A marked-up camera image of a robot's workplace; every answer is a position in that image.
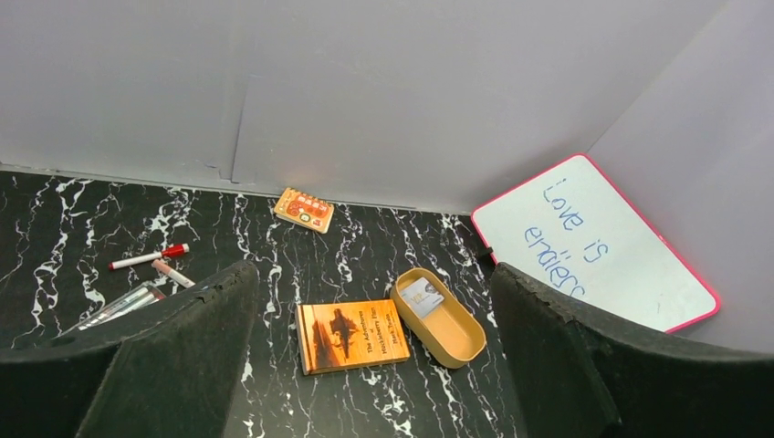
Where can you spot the white marker red cap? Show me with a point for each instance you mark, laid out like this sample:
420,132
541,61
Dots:
170,252

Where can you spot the white marker orange cap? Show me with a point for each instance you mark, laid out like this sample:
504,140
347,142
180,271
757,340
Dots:
173,274

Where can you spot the orange Huckleberry Finn book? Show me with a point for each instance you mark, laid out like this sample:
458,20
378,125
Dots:
349,335

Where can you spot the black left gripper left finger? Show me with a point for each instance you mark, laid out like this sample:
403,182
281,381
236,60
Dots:
167,370

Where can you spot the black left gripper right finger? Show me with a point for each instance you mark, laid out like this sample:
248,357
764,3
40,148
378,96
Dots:
580,371

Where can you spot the pink framed whiteboard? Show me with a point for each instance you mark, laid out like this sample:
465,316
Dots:
573,230

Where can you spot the tan oval tray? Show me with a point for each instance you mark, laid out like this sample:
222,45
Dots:
451,333

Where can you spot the clear case of markers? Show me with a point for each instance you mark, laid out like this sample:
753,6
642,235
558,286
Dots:
141,296

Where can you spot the small orange card box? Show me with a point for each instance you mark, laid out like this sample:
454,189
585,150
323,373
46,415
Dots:
305,210

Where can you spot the white card in tray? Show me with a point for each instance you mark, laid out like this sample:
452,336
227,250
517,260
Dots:
422,297

